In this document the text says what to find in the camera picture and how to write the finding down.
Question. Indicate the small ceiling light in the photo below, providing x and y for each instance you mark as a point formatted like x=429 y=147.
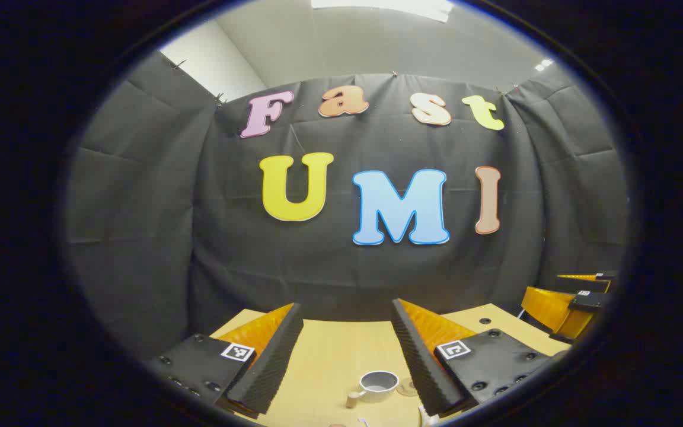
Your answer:
x=543 y=64

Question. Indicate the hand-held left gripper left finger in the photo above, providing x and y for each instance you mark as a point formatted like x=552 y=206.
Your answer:
x=270 y=367

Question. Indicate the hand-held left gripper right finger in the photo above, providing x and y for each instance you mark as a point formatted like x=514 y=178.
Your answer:
x=421 y=370

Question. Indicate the wooden desktop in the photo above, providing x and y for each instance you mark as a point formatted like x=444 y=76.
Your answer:
x=335 y=356

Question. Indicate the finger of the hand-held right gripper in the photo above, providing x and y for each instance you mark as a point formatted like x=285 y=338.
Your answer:
x=555 y=311
x=590 y=284

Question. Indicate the round cork coaster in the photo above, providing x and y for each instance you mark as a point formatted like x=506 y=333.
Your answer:
x=407 y=389

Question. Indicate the large ceiling light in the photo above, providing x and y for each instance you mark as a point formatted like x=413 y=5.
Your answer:
x=383 y=6

